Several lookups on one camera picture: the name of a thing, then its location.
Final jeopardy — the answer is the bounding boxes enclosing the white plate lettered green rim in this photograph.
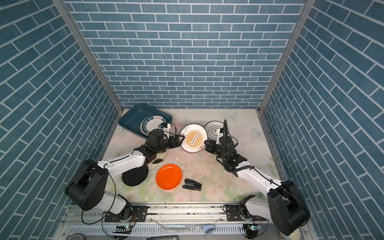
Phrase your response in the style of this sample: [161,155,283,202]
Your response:
[140,115,167,136]

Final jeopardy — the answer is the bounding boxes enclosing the black plate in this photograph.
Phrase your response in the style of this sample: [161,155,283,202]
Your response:
[122,165,149,187]

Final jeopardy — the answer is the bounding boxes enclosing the teal plastic bin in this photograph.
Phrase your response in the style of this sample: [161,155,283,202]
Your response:
[119,104,173,138]

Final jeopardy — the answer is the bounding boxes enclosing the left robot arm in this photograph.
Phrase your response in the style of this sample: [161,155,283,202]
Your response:
[65,129,185,220]

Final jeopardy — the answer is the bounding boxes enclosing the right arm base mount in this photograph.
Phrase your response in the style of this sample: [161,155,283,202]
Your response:
[222,204,267,222]

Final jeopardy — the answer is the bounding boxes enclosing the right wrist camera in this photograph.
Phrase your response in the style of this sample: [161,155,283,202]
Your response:
[216,132,224,145]

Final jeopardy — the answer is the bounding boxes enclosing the cream yellow plate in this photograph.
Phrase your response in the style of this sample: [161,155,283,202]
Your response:
[151,150,169,164]

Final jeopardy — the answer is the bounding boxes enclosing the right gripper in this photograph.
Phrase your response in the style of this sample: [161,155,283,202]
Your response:
[204,139,228,162]

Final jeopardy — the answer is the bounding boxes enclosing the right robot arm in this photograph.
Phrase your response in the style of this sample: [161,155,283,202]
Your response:
[205,137,311,236]

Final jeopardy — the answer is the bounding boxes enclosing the black stapler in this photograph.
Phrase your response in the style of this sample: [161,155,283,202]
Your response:
[183,179,202,192]

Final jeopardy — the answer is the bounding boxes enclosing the aluminium front rail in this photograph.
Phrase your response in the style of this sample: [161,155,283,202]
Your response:
[59,202,316,240]

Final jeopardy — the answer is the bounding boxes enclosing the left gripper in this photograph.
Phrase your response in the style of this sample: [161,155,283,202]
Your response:
[154,134,185,155]

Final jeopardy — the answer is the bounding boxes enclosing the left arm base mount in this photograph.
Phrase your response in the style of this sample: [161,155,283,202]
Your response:
[104,206,149,223]

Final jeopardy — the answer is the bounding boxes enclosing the white plate orange sunburst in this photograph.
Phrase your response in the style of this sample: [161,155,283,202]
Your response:
[180,124,208,154]

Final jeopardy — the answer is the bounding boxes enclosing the white plate cloud emblem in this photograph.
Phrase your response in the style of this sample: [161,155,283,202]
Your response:
[205,121,224,141]

